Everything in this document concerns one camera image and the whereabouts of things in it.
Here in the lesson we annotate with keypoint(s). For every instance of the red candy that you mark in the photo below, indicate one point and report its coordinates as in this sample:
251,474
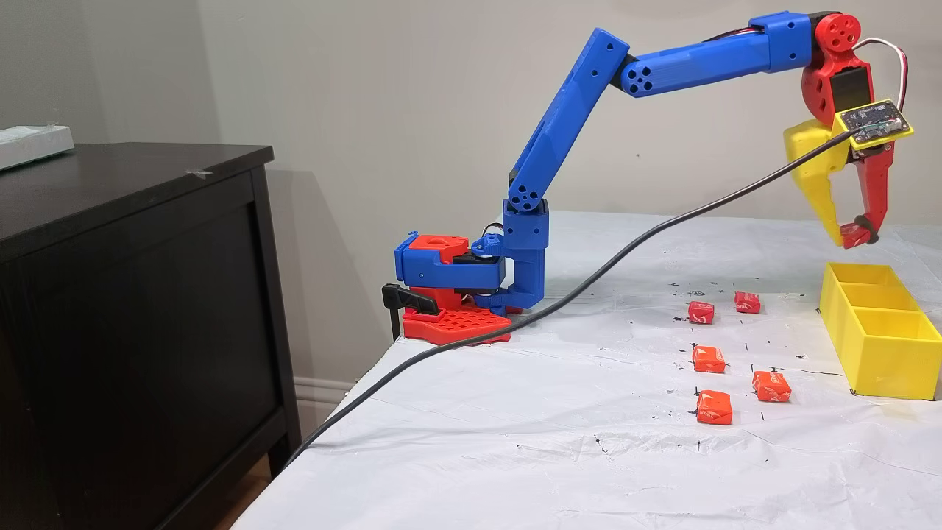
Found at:
701,313
747,302
854,235

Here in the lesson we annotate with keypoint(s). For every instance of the orange candy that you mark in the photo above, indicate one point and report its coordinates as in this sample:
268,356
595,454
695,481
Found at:
771,387
709,360
714,408

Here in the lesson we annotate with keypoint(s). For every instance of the yellow three-compartment box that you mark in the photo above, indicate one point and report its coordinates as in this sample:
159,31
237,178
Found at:
883,361

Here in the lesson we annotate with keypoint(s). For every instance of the white flat box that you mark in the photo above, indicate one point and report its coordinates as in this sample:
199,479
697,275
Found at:
33,146

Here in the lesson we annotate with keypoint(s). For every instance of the white plastic table cover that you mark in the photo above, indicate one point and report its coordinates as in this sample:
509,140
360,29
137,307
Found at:
515,442

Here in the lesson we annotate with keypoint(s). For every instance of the black table clamp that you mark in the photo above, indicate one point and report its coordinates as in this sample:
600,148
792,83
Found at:
412,299

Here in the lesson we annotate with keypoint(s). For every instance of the white baseboard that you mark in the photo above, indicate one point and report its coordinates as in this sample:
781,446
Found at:
324,390

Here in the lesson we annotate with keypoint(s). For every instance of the small grey tape scrap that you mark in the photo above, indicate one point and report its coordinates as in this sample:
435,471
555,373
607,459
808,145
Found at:
199,174

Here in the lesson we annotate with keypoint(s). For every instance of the dark wooden cabinet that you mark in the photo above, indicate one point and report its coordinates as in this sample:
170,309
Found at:
132,331

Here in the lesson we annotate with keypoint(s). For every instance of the yellow mounted camera board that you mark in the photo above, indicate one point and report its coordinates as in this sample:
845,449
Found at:
872,121

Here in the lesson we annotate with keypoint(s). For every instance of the red perforated base plate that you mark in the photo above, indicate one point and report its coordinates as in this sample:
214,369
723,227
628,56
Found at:
456,327

